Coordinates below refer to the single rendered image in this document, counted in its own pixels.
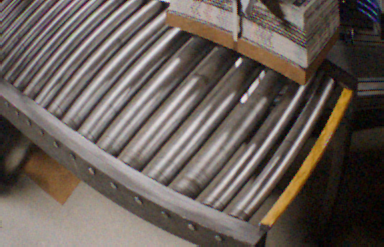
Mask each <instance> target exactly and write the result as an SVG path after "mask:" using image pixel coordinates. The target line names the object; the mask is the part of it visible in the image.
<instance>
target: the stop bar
mask: <svg viewBox="0 0 384 247"><path fill-rule="evenodd" d="M352 95H353V92H352V91H351V90H350V89H348V88H347V87H345V88H344V90H343V92H342V94H341V96H340V98H339V100H338V103H337V104H336V107H335V109H334V110H333V112H332V114H331V117H330V118H329V120H328V122H327V124H326V125H325V128H324V129H323V131H322V134H320V137H319V138H318V140H317V141H316V144H315V145H314V147H313V149H312V150H311V152H310V154H309V155H308V156H307V159H306V161H304V164H303V165H302V167H301V168H300V170H299V171H298V173H297V174H296V176H295V177H294V178H293V180H292V182H291V183H290V184H289V185H288V188H287V189H285V191H284V192H283V194H282V195H281V197H280V198H279V199H278V200H277V202H276V203H275V205H274V206H273V207H272V208H271V209H270V211H269V212H268V214H266V216H265V217H264V218H263V219H262V220H261V222H260V223H259V228H263V229H264V230H270V229H271V227H273V225H274V224H275V223H276V222H277V220H278V219H279V218H280V217H281V216H282V214H283V213H284V211H285V210H286V209H287V208H288V207H289V206H290V205H289V204H290V203H291V202H292V201H293V200H294V198H295V196H296V195H297V194H298V192H299V191H300V190H301V188H302V187H303V185H304V184H305V182H306V180H307V179H308V177H309V176H310V174H311V173H312V171H313V169H314V168H315V166H316V165H317V163H318V161H319V160H320V158H321V157H322V154H323V153H324V151H325V149H326V147H327V146H328V144H329V143H330V140H331V138H332V136H333V135H334V133H335V131H336V128H337V127H338V125H339V123H340V121H341V119H342V117H343V114H344V112H345V111H346V108H347V105H348V104H349V102H350V100H351V97H352Z"/></svg>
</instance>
